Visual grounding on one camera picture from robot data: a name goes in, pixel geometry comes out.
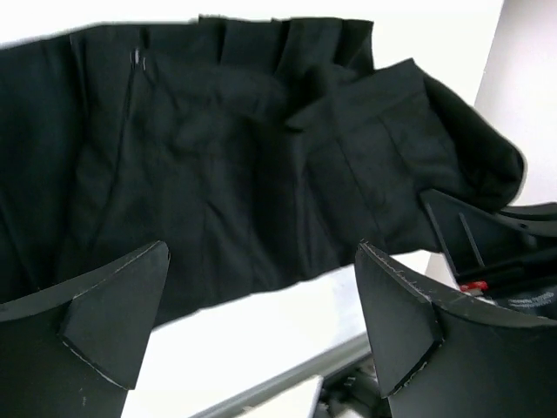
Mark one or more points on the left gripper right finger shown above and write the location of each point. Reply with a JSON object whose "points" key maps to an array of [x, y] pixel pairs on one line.
{"points": [[441, 353]]}

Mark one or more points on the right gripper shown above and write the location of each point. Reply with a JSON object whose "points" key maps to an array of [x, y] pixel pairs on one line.
{"points": [[492, 257]]}

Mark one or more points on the front aluminium rail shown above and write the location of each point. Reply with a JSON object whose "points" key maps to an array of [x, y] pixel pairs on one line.
{"points": [[329, 365]]}

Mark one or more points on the black pleated skirt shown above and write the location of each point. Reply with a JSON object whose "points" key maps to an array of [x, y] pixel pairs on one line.
{"points": [[261, 153]]}

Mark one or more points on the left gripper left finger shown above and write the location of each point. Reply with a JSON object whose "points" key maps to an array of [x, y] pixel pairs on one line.
{"points": [[75, 350]]}

